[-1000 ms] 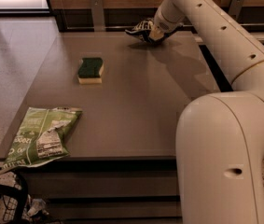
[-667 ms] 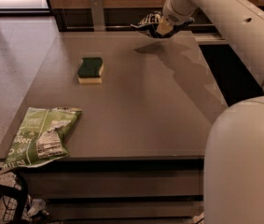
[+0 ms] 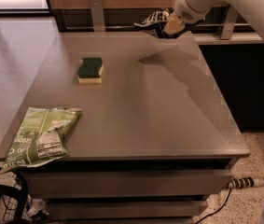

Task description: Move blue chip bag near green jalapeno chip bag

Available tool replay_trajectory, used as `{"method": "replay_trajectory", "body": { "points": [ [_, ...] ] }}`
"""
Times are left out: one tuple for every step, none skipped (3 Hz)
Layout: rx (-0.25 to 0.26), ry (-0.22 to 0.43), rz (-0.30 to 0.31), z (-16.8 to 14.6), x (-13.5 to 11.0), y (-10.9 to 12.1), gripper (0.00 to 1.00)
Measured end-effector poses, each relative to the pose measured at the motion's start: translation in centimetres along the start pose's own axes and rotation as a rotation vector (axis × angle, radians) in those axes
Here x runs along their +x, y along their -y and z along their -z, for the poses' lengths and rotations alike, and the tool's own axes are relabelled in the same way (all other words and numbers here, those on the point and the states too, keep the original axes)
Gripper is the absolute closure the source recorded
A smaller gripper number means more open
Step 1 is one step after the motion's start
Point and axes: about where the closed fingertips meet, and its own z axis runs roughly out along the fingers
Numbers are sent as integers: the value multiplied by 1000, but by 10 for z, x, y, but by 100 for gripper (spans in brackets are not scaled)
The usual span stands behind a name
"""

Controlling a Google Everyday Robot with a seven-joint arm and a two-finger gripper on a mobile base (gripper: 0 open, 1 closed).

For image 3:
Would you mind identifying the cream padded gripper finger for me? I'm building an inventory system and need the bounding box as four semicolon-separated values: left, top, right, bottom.
162;14;185;37

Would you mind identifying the blue chip bag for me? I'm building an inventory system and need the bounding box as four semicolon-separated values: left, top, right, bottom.
133;7;200;39

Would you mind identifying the green jalapeno chip bag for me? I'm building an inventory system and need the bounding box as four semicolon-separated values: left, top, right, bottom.
3;107;82;171

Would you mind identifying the green and yellow sponge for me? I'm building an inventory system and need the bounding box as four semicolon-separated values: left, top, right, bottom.
77;57;104;85

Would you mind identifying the striped power strip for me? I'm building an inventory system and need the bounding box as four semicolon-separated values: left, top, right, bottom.
226;177;264;189

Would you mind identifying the top grey drawer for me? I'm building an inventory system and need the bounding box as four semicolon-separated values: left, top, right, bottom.
23;170;231;199

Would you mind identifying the grey drawer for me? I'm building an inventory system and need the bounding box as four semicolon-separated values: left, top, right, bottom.
48;201;207;219
23;170;231;199

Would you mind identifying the lower grey drawer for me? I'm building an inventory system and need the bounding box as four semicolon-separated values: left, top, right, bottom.
48;201;207;219

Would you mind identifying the right metal bracket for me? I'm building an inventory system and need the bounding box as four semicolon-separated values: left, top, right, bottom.
218;6;239;40

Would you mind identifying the metal bracket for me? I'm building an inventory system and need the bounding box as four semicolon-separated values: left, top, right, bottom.
90;0;105;32
218;6;239;40

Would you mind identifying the left metal bracket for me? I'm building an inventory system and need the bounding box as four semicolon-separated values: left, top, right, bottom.
90;0;105;32

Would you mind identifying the horizontal metal rail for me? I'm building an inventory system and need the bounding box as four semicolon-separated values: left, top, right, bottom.
63;23;254;32

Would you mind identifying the black power cable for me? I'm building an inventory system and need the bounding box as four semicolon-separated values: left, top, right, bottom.
194;188;233;224

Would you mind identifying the black chair frame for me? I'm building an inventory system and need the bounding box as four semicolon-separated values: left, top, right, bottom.
0;171;29;224

